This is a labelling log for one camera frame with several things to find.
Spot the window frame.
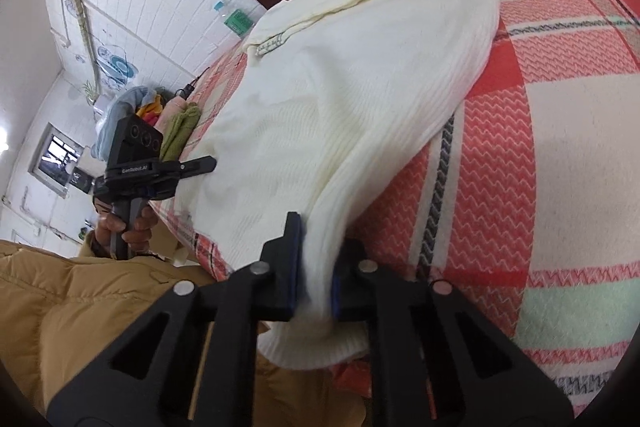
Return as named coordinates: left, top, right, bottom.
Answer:
left=28, top=124, right=84, bottom=198

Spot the cream knit sweater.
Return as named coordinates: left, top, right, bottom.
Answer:
left=175, top=0, right=500, bottom=369

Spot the person's left hand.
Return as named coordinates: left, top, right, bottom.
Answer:
left=91, top=199, right=158, bottom=257

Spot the green label water bottle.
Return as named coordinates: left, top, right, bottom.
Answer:
left=214, top=1, right=254, bottom=38

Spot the black left camera box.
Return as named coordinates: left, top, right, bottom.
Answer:
left=106, top=114, right=163, bottom=170

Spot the left tan jacket sleeve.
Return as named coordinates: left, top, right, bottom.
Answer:
left=1, top=241, right=367, bottom=426

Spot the plaid bed blanket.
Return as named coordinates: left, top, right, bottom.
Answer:
left=150, top=0, right=640, bottom=417

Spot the olive green cloth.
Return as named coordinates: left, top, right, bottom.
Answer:
left=155, top=102, right=202, bottom=161

